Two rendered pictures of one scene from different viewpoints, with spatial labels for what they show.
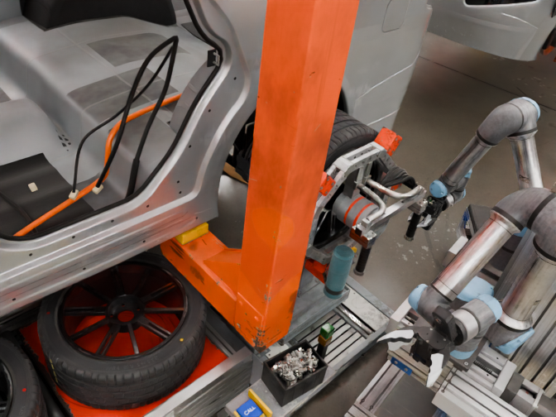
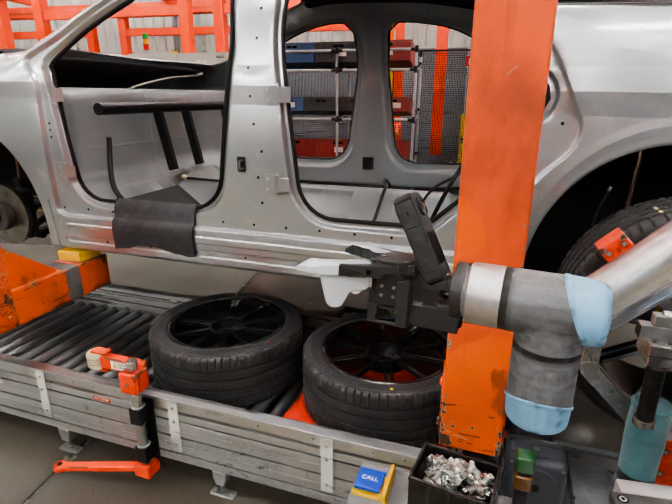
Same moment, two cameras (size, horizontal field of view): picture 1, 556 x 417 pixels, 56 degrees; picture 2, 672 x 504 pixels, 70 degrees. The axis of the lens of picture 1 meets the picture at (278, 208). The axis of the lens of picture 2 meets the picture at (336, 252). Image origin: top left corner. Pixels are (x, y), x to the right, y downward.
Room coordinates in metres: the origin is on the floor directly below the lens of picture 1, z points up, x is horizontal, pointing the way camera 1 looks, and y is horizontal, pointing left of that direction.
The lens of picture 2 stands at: (0.49, -0.91, 1.44)
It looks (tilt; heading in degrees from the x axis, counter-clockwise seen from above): 18 degrees down; 67
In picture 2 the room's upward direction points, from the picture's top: straight up
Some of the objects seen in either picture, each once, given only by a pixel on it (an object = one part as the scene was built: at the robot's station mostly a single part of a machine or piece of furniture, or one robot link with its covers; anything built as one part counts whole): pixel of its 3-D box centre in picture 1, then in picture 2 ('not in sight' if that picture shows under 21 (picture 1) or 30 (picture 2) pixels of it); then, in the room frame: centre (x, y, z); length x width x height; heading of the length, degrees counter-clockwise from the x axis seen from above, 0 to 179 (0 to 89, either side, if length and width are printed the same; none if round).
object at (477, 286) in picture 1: (470, 299); not in sight; (1.18, -0.67, 0.98); 0.13 x 0.12 x 0.14; 41
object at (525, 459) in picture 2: (327, 330); (525, 461); (1.24, -0.25, 0.64); 0.04 x 0.04 x 0.04; 48
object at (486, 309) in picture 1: (477, 314); (553, 308); (0.91, -0.55, 1.21); 0.11 x 0.08 x 0.09; 131
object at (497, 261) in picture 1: (507, 250); not in sight; (1.59, -0.94, 0.87); 0.15 x 0.15 x 0.10
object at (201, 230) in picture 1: (186, 226); not in sight; (1.63, 0.37, 0.71); 0.14 x 0.14 x 0.05; 48
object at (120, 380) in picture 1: (127, 323); (385, 372); (1.32, 0.55, 0.39); 0.66 x 0.66 x 0.24
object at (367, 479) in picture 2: (249, 412); (369, 481); (0.97, -0.01, 0.47); 0.07 x 0.07 x 0.02; 48
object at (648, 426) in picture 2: (363, 258); (650, 394); (1.46, -0.36, 0.83); 0.04 x 0.04 x 0.16
